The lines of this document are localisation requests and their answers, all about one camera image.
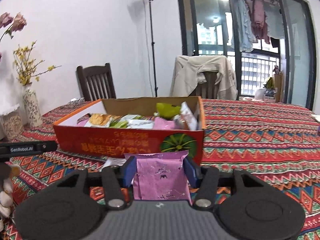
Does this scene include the purple snack packet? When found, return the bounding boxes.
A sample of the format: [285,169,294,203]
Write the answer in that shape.
[125,150,191,203]

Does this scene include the gloved left hand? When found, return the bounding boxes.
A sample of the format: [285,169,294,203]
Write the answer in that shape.
[0,163,21,232]

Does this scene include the glass jar with lace cover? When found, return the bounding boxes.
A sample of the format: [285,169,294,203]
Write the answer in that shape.
[1,104,24,140]

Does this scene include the floral ceramic vase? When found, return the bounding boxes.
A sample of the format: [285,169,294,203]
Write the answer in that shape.
[22,83,42,127]

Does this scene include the colourful patterned tablecloth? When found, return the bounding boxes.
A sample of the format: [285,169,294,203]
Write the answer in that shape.
[11,99,319,239]

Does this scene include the yellow flower branches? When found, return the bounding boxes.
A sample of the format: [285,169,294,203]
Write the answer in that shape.
[12,41,61,86]

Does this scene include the biscuit picture snack packet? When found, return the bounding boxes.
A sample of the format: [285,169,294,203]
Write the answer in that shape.
[85,114,121,128]

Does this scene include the orange cardboard snack box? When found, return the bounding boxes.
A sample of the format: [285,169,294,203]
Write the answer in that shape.
[53,96,206,164]

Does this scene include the white brown snack packet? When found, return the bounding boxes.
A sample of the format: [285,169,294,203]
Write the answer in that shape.
[173,102,198,131]

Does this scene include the white green snack packet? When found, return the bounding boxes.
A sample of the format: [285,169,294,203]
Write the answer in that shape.
[109,115,154,129]

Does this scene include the dark wooden chair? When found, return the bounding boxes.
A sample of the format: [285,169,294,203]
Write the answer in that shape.
[76,63,116,101]

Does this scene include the pink snack packet in box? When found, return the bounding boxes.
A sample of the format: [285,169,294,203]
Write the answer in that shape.
[152,117,183,130]

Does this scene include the green snack packet in box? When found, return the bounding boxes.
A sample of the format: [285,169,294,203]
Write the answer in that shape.
[156,102,181,120]

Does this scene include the chair with beige jacket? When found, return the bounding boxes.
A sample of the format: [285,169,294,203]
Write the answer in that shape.
[191,72,219,99]

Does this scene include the pink artificial roses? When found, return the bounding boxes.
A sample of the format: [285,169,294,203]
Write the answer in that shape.
[0,11,28,62]

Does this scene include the beige jacket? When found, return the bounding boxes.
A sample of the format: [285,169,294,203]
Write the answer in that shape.
[170,55,238,100]

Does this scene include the hanging light blue garment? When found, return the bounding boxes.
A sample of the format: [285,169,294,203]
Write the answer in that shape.
[232,0,257,53]

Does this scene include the black framed sliding glass door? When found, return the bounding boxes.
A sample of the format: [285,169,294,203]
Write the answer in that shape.
[178,0,317,109]

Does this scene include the hanging white grey garment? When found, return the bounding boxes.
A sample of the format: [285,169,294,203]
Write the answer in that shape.
[264,2,285,39]

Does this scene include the hanging pink garment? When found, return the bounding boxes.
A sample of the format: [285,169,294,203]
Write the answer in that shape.
[251,0,270,44]

